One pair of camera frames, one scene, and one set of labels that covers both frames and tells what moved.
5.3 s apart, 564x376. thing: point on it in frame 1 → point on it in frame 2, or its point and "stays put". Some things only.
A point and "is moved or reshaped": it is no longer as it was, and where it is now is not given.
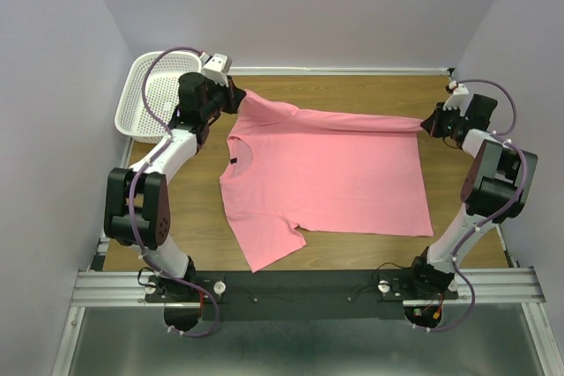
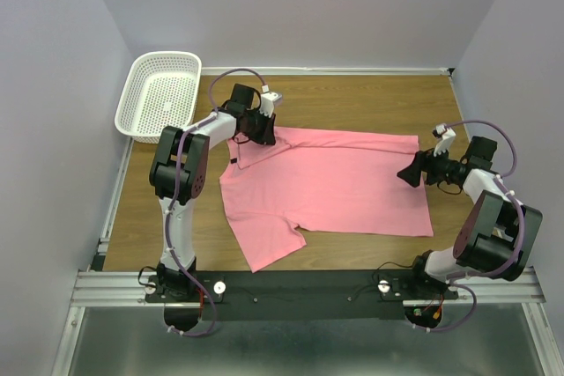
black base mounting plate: [299, 295] stays put
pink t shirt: [285, 167] is moved or reshaped
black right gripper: [431, 125] → [423, 160]
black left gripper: [233, 94] → [270, 132]
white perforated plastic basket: [162, 91] stays put
